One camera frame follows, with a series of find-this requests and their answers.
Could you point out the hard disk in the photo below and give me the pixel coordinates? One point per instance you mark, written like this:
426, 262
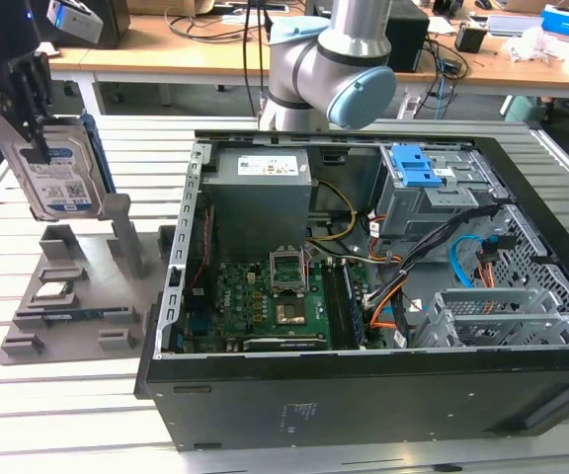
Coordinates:
62, 182

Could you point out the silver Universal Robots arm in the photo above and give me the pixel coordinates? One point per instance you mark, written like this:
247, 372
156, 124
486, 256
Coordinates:
304, 64

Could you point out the grey disk bay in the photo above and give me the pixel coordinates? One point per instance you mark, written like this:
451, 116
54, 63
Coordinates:
487, 301

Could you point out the crumpled white paper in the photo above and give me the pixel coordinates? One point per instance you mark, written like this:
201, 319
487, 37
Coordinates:
50, 49

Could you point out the silver CPU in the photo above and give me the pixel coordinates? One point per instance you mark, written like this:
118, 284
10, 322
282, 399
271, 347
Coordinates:
53, 290

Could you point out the grey parts rack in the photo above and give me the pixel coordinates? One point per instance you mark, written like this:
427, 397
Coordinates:
97, 291

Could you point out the grey power supply unit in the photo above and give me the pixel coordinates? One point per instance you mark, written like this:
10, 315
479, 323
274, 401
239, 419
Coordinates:
260, 207

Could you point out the green motherboard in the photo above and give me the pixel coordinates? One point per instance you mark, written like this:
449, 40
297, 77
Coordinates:
240, 296

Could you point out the locking lever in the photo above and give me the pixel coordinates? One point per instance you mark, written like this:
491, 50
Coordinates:
306, 269

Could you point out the CPU socket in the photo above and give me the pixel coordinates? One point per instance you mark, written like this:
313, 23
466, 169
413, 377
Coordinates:
290, 314

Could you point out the black graphics card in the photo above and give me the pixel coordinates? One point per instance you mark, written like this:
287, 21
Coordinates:
284, 343

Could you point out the black RAM slot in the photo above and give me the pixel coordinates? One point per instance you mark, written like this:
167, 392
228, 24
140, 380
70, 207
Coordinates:
336, 306

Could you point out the white power adapter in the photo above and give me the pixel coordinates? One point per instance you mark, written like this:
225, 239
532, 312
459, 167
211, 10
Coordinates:
410, 106

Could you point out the installed RAM stick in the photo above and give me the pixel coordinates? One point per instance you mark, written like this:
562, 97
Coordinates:
353, 306

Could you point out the blue drive latch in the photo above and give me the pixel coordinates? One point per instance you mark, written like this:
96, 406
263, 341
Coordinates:
413, 165

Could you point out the grey drive cage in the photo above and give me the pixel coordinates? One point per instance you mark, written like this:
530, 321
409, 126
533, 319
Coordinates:
413, 212

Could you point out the small black box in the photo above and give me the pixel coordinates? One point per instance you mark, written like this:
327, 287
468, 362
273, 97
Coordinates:
469, 38

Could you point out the black PC case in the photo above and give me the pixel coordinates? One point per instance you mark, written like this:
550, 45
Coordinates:
363, 400

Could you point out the grey flat box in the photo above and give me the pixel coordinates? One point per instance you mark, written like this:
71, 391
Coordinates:
512, 24

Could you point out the teal bin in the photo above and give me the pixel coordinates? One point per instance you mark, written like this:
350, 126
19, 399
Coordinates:
524, 108

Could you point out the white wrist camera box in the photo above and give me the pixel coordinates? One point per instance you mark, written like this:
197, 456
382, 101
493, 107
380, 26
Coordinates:
77, 20

